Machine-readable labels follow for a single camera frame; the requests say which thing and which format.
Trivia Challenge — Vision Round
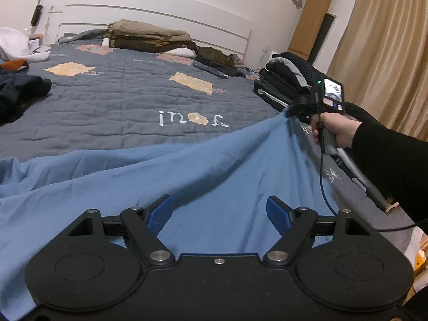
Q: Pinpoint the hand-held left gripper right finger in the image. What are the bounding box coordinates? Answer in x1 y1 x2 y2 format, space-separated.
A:
262 195 372 266

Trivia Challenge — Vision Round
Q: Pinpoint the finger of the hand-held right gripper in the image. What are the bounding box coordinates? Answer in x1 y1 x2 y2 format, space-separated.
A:
285 102 306 118

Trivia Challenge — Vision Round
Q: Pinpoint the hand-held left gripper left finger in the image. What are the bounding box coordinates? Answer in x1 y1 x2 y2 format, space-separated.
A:
67 194 176 266

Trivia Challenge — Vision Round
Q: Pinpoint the blue garment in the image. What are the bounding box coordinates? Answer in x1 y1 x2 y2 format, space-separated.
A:
0 109 378 308

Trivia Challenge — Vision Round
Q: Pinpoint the person's right forearm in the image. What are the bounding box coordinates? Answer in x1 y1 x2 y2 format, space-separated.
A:
341 102 428 223

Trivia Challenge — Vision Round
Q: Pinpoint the tall stack of dark clothes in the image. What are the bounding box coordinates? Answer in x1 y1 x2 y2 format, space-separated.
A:
253 52 322 114

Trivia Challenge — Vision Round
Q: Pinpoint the stack of folded khaki clothes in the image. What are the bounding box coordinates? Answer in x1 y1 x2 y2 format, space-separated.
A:
105 19 198 54

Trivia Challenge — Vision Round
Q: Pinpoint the pile of navy clothes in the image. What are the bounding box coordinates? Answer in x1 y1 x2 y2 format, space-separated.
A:
0 72 52 126

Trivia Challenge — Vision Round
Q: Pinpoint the pile of white clothes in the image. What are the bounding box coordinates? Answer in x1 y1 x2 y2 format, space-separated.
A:
0 27 51 62

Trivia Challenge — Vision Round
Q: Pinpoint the person's right hand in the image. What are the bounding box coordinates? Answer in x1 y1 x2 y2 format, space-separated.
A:
311 110 363 149

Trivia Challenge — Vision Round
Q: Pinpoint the dark framed board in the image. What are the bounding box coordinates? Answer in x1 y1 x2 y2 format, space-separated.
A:
309 13 337 66

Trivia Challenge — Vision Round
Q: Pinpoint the cardboard roll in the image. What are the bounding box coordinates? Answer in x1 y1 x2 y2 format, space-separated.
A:
288 0 333 64

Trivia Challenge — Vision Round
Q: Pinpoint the beige curtain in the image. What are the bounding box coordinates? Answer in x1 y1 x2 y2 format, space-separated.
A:
326 0 428 141

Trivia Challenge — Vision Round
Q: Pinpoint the camouflage garment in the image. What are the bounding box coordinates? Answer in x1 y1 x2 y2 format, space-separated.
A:
196 46 246 77

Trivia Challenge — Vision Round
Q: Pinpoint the grey printed quilt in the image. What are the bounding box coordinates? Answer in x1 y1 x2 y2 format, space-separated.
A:
0 33 415 228

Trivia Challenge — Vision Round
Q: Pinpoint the white folded cloth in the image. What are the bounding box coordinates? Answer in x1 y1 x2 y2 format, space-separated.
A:
165 47 196 58

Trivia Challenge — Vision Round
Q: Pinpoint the white headboard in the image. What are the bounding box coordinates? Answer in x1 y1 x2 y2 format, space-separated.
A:
58 0 253 66

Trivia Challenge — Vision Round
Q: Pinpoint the dark grey garment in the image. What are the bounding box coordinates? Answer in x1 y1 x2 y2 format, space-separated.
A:
58 28 111 44

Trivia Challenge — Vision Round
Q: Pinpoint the brown garment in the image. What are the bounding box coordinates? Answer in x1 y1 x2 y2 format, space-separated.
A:
0 59 29 72

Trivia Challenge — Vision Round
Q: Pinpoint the black hairbrush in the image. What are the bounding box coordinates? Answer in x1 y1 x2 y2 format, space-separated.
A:
31 0 44 26

